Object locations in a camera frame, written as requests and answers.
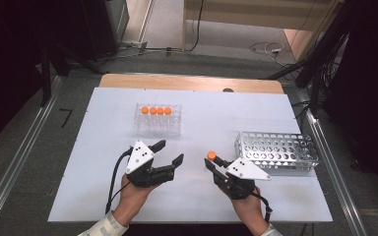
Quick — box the black hanging cable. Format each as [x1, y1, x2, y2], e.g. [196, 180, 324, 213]
[144, 0, 206, 54]

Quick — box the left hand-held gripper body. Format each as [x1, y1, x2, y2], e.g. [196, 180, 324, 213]
[125, 140, 178, 189]

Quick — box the aluminium floor rail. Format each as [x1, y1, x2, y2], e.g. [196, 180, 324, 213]
[0, 76, 63, 236]
[294, 88, 370, 236]

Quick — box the right hand-held gripper cable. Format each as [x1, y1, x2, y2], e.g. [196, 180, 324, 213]
[250, 191, 274, 224]

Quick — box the black metal stand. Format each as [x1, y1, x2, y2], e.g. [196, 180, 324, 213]
[38, 42, 106, 107]

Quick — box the white floor cable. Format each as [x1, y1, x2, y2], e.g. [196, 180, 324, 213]
[249, 40, 288, 67]

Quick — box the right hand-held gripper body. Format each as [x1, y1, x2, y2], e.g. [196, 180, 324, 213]
[213, 158, 272, 201]

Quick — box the black cabinet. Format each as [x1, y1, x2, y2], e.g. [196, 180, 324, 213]
[82, 0, 131, 62]

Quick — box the clear plastic tube rack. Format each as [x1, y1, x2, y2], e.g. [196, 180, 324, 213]
[133, 102, 182, 137]

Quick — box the person's left hand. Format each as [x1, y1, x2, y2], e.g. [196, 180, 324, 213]
[112, 174, 160, 226]

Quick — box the person's right hand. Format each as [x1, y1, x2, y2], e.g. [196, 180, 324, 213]
[220, 186, 270, 235]

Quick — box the person's dark clothing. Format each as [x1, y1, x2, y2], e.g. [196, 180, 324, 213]
[124, 223, 257, 236]

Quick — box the white board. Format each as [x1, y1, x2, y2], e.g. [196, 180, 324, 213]
[47, 87, 334, 224]

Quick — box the metal tube rack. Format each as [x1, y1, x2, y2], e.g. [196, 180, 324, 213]
[234, 131, 321, 172]

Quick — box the left hand-held gripper cable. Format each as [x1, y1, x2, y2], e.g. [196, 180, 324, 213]
[104, 147, 134, 214]

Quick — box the grey power strip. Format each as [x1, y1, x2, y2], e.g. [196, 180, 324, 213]
[119, 39, 149, 53]

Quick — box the orange-capped test tube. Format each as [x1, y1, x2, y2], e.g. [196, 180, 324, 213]
[140, 106, 151, 132]
[207, 150, 225, 165]
[156, 106, 165, 132]
[149, 106, 158, 132]
[163, 106, 173, 132]

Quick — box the hand-held gripper cable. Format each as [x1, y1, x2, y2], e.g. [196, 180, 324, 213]
[104, 147, 134, 214]
[250, 191, 274, 224]

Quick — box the black stand with cables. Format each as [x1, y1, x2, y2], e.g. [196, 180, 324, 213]
[262, 0, 353, 114]

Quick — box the light wooden furniture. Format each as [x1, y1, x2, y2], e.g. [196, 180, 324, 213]
[181, 0, 346, 62]

